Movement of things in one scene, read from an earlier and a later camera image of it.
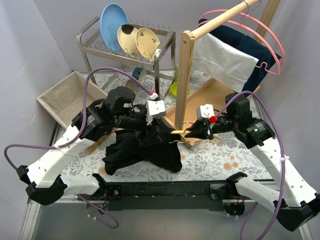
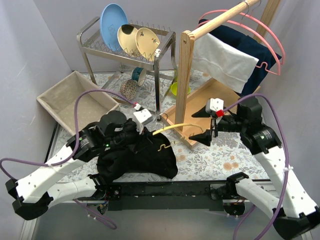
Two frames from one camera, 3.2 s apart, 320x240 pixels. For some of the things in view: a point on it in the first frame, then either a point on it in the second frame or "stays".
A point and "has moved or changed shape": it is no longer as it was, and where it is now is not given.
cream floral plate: x=147 y=42 stays
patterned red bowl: x=130 y=84 stays
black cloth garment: x=124 y=148 has moved or changed shape
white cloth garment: x=229 y=65 stays
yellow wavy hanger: x=185 y=131 -> x=174 y=125
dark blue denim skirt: x=250 y=45 stays
